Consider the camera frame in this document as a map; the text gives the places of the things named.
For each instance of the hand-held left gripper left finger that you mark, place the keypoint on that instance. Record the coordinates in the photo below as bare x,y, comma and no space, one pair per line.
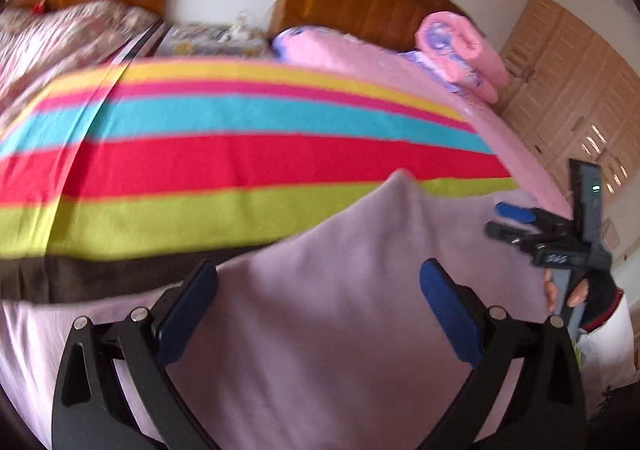
187,312

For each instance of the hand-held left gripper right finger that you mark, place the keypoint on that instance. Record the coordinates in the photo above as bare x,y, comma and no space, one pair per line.
450,317

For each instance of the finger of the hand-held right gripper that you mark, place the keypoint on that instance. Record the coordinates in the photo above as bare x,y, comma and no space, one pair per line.
510,234
515,212

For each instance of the lilac pants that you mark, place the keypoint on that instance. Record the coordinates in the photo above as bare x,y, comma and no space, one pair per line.
325,330

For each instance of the person's right hand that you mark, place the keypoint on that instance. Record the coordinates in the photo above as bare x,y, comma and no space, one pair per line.
602,295

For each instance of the light wooden wardrobe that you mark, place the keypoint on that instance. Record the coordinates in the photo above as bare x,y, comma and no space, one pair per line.
570,95

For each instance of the rainbow striped blanket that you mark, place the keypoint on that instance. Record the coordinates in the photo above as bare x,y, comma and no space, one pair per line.
250,160

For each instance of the rolled pink floral quilt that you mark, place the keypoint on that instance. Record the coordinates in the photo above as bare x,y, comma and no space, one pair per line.
460,50

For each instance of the nightstand with patterned cover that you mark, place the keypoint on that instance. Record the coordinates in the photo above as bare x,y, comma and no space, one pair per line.
210,41

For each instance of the striped pillow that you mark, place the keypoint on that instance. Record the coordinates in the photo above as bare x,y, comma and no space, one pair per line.
140,40

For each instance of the white charger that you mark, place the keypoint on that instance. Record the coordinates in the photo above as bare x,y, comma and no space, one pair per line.
241,25

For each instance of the small red ornament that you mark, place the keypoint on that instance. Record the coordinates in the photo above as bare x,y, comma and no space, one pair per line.
38,6

